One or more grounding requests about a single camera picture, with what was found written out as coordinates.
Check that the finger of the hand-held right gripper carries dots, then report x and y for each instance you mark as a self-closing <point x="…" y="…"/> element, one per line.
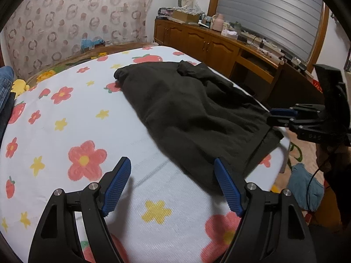
<point x="282" y="112"/>
<point x="278" y="121"/>

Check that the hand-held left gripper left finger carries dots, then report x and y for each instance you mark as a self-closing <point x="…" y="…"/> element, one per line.
<point x="117" y="187"/>

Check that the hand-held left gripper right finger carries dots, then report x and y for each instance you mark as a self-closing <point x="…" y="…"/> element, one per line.
<point x="229" y="187"/>

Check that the dark grey pants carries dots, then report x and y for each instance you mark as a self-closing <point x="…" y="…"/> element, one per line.
<point x="192" y="109"/>

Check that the person's right forearm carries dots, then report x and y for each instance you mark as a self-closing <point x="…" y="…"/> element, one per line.
<point x="338" y="180"/>

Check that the dark wooden bed footboard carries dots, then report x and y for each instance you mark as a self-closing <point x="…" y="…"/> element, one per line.
<point x="296" y="85"/>

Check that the blue cloth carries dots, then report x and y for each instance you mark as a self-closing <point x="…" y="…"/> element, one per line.
<point x="305" y="186"/>

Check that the white floral bed sheet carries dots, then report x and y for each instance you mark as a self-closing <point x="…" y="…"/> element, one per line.
<point x="90" y="120"/>

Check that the green bottle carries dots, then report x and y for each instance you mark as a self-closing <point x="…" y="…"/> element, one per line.
<point x="237" y="26"/>

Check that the white tissue box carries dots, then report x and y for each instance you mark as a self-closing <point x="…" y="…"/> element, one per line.
<point x="229" y="31"/>

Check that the wooden cabinet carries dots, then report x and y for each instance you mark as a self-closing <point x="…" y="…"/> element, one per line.
<point x="208" y="43"/>

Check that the grey window blind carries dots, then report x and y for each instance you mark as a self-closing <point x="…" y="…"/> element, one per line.
<point x="268" y="11"/>

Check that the pink kettle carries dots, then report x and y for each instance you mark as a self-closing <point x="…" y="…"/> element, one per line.
<point x="217" y="22"/>

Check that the cardboard box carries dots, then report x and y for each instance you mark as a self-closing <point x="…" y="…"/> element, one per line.
<point x="185" y="16"/>

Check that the yellow plush toy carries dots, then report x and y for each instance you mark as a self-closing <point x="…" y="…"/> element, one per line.
<point x="20" y="85"/>

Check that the blue and brown box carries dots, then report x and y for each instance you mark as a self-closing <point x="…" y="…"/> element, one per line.
<point x="92" y="43"/>

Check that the blue jeans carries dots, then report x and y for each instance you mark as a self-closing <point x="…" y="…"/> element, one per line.
<point x="6" y="83"/>

